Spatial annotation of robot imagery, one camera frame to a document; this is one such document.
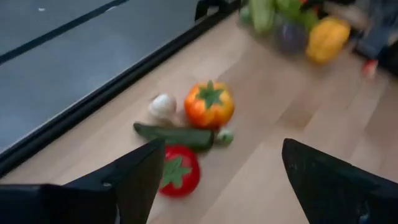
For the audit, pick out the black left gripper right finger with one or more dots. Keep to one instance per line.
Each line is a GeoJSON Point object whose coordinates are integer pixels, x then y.
{"type": "Point", "coordinates": [323, 186]}

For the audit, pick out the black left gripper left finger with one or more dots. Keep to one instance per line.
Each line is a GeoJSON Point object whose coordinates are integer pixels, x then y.
{"type": "Point", "coordinates": [136, 180]}

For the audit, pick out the red tomato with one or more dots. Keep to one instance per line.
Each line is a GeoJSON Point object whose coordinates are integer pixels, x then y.
{"type": "Point", "coordinates": [183, 174]}

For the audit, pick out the small green mushroom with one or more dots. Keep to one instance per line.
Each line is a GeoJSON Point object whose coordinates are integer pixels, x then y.
{"type": "Point", "coordinates": [224, 137]}

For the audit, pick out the yellow bell pepper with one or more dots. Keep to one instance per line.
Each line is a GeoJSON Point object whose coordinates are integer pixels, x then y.
{"type": "Point", "coordinates": [328, 39]}

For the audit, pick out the round purple vegetable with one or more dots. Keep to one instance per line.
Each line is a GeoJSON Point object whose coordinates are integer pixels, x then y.
{"type": "Point", "coordinates": [290, 39]}

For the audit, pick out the light green zucchini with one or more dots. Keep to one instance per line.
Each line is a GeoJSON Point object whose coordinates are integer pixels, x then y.
{"type": "Point", "coordinates": [262, 15]}

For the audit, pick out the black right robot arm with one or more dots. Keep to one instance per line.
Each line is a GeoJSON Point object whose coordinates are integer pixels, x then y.
{"type": "Point", "coordinates": [377, 37]}

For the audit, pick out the dark green cucumber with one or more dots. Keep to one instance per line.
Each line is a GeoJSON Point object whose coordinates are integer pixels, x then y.
{"type": "Point", "coordinates": [177, 137]}

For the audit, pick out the white garlic bulb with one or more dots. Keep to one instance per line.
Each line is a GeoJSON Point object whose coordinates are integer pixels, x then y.
{"type": "Point", "coordinates": [162, 105]}

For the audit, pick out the orange tomato green stem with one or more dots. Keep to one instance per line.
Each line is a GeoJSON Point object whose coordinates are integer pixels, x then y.
{"type": "Point", "coordinates": [210, 105]}

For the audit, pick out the small red mushroom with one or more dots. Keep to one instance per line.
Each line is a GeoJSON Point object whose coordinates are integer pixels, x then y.
{"type": "Point", "coordinates": [370, 68]}

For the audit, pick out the clear plastic container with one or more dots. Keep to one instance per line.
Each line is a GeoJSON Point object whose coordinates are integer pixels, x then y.
{"type": "Point", "coordinates": [298, 59]}

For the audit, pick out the black aluminium table frame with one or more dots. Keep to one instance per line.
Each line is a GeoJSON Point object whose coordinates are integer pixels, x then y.
{"type": "Point", "coordinates": [93, 102]}

